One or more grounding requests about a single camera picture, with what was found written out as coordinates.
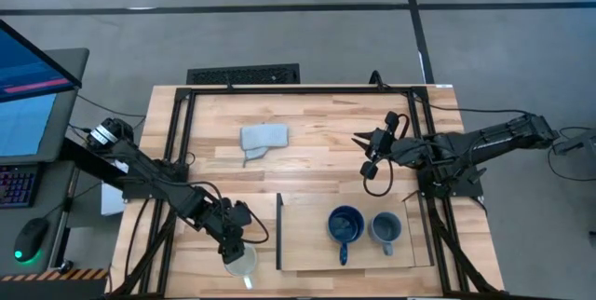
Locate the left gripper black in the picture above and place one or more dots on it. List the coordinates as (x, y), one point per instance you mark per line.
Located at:
(228, 227)

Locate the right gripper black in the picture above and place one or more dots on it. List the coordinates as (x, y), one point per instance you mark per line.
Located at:
(384, 144)

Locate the clear glass mug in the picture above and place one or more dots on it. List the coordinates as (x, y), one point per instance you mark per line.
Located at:
(242, 269)

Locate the grey ceramic mug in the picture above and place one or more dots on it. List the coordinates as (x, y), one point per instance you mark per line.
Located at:
(385, 227)

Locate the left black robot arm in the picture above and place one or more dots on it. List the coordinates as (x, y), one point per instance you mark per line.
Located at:
(149, 174)

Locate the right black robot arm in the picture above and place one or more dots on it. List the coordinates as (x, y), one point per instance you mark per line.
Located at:
(489, 144)

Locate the wooden shelf with black side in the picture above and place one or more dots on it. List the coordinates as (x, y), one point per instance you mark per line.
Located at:
(307, 235)

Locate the dark blue ceramic mug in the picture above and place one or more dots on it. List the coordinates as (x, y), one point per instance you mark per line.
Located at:
(345, 226)

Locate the grey folded cloth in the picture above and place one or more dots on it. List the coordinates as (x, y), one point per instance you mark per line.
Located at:
(264, 138)

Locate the orange black hazard tape strip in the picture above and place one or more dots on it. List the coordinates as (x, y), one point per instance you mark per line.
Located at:
(51, 274)

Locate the grey side desk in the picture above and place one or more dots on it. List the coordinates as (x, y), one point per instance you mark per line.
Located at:
(51, 207)

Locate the black mouse with green light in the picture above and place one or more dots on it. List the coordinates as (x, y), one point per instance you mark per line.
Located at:
(30, 239)

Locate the black backlit keyboard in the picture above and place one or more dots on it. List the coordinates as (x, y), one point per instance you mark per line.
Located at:
(16, 186)

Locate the grey screen with blue display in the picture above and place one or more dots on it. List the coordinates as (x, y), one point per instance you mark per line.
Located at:
(28, 123)

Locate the black-framed computer monitor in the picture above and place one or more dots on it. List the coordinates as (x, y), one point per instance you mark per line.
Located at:
(28, 67)

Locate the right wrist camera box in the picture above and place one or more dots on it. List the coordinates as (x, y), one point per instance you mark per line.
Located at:
(391, 121)

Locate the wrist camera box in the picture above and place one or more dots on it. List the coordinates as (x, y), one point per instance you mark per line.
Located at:
(243, 214)
(391, 121)

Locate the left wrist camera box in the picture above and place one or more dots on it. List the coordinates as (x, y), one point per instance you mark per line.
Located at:
(243, 214)

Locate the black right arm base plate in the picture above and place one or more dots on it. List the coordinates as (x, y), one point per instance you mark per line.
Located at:
(458, 188)

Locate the black aluminium table frame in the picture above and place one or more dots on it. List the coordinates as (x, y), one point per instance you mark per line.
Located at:
(181, 118)

